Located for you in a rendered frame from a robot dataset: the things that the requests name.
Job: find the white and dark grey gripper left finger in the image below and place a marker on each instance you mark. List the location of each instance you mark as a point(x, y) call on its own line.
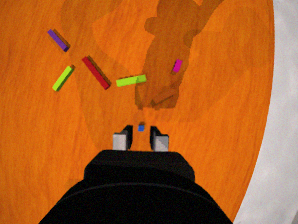
point(122, 140)

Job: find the dark red rod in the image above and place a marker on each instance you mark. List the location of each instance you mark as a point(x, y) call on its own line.
point(96, 73)

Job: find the purple rod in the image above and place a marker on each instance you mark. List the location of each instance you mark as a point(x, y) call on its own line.
point(58, 40)

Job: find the small magenta block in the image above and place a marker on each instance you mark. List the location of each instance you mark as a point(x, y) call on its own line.
point(177, 65)

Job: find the lime green rod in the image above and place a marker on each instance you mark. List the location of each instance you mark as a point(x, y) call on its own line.
point(131, 80)
point(63, 78)

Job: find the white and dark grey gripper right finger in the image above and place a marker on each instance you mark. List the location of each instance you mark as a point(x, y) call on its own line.
point(158, 141)

